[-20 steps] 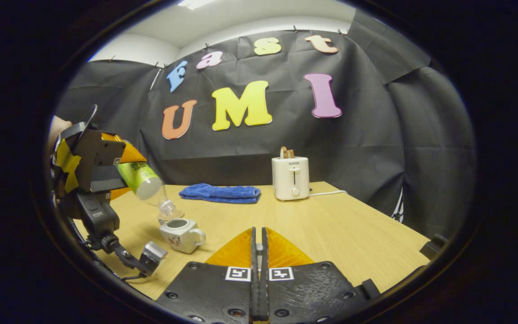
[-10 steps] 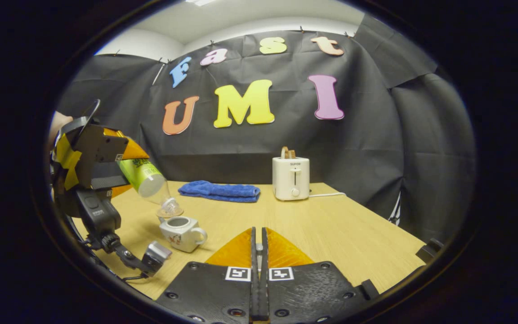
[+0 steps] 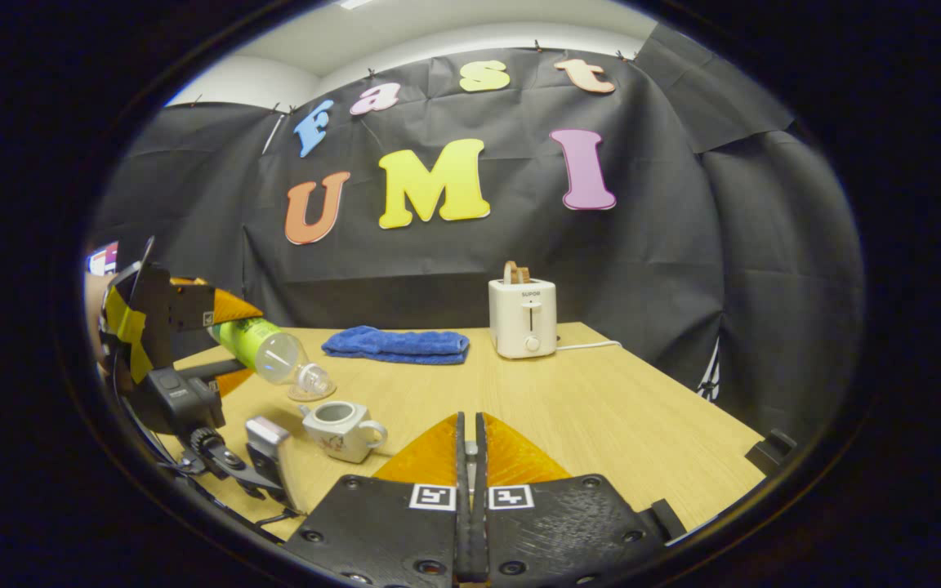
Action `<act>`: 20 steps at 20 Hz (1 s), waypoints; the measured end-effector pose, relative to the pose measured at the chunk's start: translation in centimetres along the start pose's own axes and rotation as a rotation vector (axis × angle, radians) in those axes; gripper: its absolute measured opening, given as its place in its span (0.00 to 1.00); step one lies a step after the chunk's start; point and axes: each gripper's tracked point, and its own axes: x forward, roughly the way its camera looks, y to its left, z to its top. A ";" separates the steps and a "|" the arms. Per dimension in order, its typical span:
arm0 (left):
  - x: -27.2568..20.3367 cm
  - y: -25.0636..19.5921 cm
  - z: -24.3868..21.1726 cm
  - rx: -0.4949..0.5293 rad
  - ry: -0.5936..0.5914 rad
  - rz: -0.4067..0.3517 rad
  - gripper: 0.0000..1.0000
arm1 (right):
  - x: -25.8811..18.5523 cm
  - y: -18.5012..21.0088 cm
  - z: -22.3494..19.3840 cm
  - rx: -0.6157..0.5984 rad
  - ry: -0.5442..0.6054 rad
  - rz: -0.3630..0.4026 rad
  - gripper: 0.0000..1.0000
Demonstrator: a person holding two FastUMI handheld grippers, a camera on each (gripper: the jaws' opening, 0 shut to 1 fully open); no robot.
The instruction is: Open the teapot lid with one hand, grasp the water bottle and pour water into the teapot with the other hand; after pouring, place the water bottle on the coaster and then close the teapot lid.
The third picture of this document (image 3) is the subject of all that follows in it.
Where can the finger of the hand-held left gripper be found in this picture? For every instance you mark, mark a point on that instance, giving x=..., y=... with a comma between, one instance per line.
x=176, y=306
x=229, y=380

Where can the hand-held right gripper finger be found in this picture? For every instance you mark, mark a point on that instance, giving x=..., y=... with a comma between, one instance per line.
x=480, y=457
x=461, y=457

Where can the clear water bottle green label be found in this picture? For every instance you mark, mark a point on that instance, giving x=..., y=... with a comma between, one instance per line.
x=254, y=343

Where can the round cork coaster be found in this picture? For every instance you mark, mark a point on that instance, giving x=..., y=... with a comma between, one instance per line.
x=296, y=396

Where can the white teacup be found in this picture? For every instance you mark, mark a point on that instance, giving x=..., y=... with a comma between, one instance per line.
x=340, y=433

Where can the computer monitor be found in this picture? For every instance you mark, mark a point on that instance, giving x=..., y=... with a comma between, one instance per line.
x=103, y=259

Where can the blue towel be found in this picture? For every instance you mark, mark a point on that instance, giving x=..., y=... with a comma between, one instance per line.
x=397, y=345

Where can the white toaster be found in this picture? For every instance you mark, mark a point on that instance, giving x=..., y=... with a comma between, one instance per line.
x=522, y=322

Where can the bread slice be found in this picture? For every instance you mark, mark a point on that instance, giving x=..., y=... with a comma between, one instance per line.
x=517, y=273

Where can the black backdrop cloth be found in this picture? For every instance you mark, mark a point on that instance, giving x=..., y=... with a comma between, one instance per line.
x=438, y=269

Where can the black table clamp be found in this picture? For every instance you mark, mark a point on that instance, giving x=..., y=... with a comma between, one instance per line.
x=669, y=520
x=771, y=452

